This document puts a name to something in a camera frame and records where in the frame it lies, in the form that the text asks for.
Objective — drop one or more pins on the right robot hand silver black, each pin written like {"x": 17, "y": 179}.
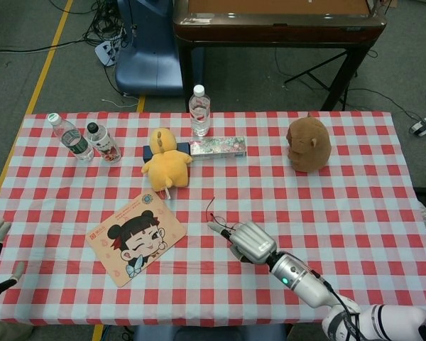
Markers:
{"x": 250, "y": 241}

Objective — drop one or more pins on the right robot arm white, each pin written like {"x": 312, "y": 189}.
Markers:
{"x": 323, "y": 287}

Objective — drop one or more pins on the red white checkered tablecloth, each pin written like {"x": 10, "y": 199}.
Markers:
{"x": 305, "y": 184}

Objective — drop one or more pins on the floral patterned box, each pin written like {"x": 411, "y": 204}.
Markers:
{"x": 218, "y": 147}

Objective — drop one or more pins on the dark blue seat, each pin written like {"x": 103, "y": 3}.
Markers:
{"x": 209, "y": 334}

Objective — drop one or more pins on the yellow plush toy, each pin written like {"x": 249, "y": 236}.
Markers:
{"x": 168, "y": 163}

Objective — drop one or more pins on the brown plush toy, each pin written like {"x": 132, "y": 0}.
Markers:
{"x": 310, "y": 145}

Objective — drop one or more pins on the cartoon girl mouse pad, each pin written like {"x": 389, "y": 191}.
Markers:
{"x": 135, "y": 238}

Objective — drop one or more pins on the dark blue box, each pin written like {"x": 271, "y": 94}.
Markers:
{"x": 148, "y": 152}

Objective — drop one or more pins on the white cap red label bottle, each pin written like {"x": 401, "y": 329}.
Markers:
{"x": 199, "y": 115}

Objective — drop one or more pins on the white cap green label bottle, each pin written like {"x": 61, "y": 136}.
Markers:
{"x": 74, "y": 142}

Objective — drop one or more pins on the black cap water bottle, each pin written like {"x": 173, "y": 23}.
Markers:
{"x": 104, "y": 145}

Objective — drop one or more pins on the blue machine base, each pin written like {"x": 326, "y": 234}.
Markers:
{"x": 149, "y": 60}

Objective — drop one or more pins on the dark brown wooden table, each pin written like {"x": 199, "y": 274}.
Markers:
{"x": 277, "y": 25}

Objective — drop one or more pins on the white power strip with plugs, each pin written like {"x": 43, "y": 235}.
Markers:
{"x": 106, "y": 51}

